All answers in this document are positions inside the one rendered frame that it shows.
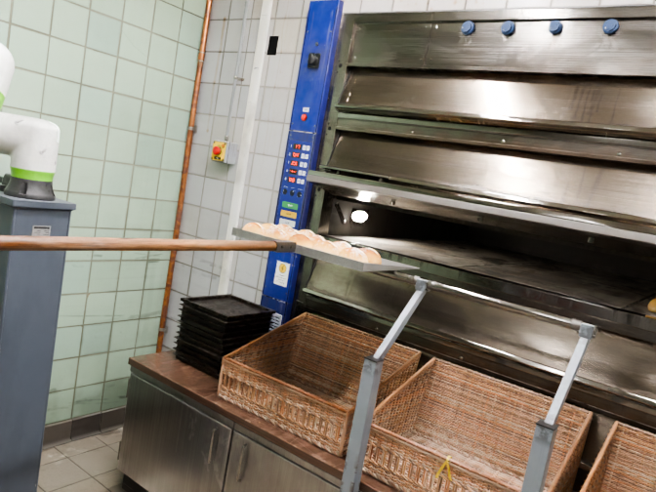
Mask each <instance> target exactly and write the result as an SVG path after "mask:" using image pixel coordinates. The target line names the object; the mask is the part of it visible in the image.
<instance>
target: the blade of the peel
mask: <svg viewBox="0 0 656 492"><path fill-rule="evenodd" d="M231 235H234V236H238V237H241V238H245V239H248V240H252V241H270V240H280V239H276V238H272V237H269V236H265V235H261V234H258V233H255V232H251V231H248V230H244V229H242V228H238V227H233V228H232V233H231ZM293 253H297V254H300V255H304V256H307V257H311V258H315V259H318V260H321V261H324V262H328V263H331V264H335V265H338V266H342V267H348V268H351V269H355V270H359V271H362V272H363V271H382V270H401V269H419V268H418V267H415V266H409V265H405V264H401V263H397V262H393V261H390V260H386V259H382V258H381V259H382V264H381V265H379V264H370V263H363V262H360V261H356V260H353V259H349V258H345V257H342V256H338V255H334V254H331V253H327V252H323V251H319V250H316V249H312V248H309V247H306V246H302V245H298V244H296V250H295V252H293Z"/></svg>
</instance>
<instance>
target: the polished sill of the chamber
mask: <svg viewBox="0 0 656 492"><path fill-rule="evenodd" d="M320 236H322V237H323V238H324V239H325V240H328V241H331V242H335V241H345V242H346V243H348V244H349V245H350V246H351V247H353V248H357V249H361V248H372V249H374V250H376V251H377V252H378V253H379V255H380V256H381V258H382V259H386V260H390V261H393V262H397V263H401V264H405V265H409V266H412V267H418V268H419V269H415V270H418V271H422V272H426V273H429V274H433V275H437V276H441V277H445V278H448V279H452V280H456V281H460V282H464V283H467V284H470V285H474V286H478V287H482V288H485V289H489V290H493V291H497V292H501V293H504V294H508V295H512V296H516V297H520V298H523V299H526V300H530V301H534V302H538V303H542V304H545V305H549V306H553V307H557V308H563V309H567V310H571V311H575V312H579V313H582V314H585V315H589V316H593V317H597V318H601V319H604V320H608V321H612V322H616V323H620V324H623V325H627V326H631V327H635V328H638V329H641V330H645V331H649V332H653V333H656V317H654V316H650V315H646V314H642V313H638V312H634V311H630V310H626V309H622V308H618V307H612V306H608V305H604V304H600V303H596V302H592V301H588V300H584V299H579V298H575V297H571V296H567V295H563V294H559V293H556V292H552V291H548V290H544V289H540V288H536V287H532V286H528V285H524V284H520V283H516V282H512V281H508V280H505V279H501V278H497V277H493V276H489V275H485V274H481V273H477V272H473V271H469V270H465V269H461V268H457V267H453V266H447V265H443V264H439V263H435V262H431V261H426V260H422V259H418V258H414V257H410V256H406V255H402V254H398V253H394V252H391V251H387V250H383V249H379V248H375V247H371V246H367V245H363V244H359V243H355V242H351V241H347V240H344V239H340V238H336V237H332V236H328V235H320Z"/></svg>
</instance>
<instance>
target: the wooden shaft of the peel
mask: <svg viewBox="0 0 656 492"><path fill-rule="evenodd" d="M276 247H277V245H276V243H275V242H274V241H249V240H204V239H159V238H114V237H69V236H24V235H0V251H275V250H276Z"/></svg>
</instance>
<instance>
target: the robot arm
mask: <svg viewBox="0 0 656 492"><path fill-rule="evenodd" d="M14 71H15V62H14V59H13V56H12V54H11V53H10V51H9V50H8V49H7V48H6V47H5V46H4V45H3V44H1V43H0V110H1V108H2V105H3V103H4V100H5V98H6V96H7V93H8V90H9V87H10V84H11V81H12V78H13V75H14ZM60 133H61V131H60V128H59V127H58V126H57V125H56V124H54V123H52V122H49V121H47V120H43V119H39V118H33V117H28V116H22V115H16V114H11V113H6V112H0V154H5V155H9V156H10V157H11V163H10V169H11V174H10V173H6V174H5V175H4V177H1V176H0V183H1V184H0V191H4V194H5V195H9V196H13V197H17V198H24V199H31V200H42V201H55V200H56V196H55V193H54V190H53V178H54V175H55V173H56V167H57V160H58V151H59V143H60Z"/></svg>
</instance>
